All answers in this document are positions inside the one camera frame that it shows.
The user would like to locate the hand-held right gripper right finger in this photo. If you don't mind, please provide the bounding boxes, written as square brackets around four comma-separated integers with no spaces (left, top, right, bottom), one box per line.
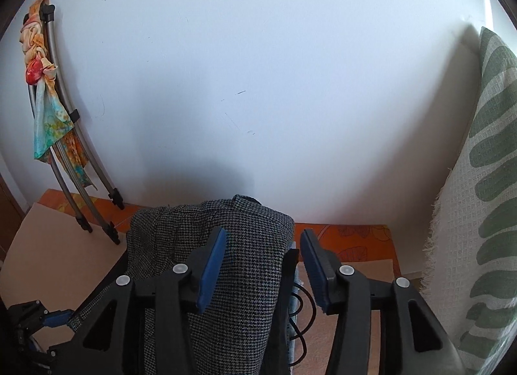
[301,229,466,375]

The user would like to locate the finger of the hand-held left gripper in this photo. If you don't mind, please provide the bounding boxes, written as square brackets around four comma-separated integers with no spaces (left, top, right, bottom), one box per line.
[41,309,77,328]

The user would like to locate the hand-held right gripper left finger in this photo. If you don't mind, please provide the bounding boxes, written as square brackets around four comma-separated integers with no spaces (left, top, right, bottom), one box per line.
[47,226,229,375]

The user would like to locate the grey tweed pants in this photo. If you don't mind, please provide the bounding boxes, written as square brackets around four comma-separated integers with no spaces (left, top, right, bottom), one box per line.
[67,194,295,375]

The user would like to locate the white green patterned throw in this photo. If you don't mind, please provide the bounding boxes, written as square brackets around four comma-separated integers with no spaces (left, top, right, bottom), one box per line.
[420,26,517,375]

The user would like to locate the colourful scarf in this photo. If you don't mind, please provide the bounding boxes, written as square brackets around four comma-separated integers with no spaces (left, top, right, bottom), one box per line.
[18,0,98,191]

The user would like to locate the silver tripod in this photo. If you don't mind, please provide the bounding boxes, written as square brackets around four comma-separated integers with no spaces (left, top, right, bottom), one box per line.
[22,4,126,245]

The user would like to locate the wooden door frame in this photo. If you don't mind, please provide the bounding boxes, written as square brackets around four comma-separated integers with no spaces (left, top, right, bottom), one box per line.
[0,173,26,232]

